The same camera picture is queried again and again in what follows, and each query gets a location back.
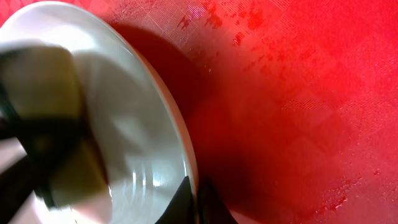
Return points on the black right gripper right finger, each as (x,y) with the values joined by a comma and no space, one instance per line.
(211,208)

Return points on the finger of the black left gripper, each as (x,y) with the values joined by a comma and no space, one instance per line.
(22,177)

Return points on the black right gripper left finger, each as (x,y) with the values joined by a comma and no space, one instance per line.
(181,208)

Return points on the white plate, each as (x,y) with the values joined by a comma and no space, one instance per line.
(141,139)

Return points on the green yellow sponge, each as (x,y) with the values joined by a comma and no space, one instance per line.
(41,103)

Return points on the red plastic tray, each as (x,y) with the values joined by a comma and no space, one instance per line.
(291,105)

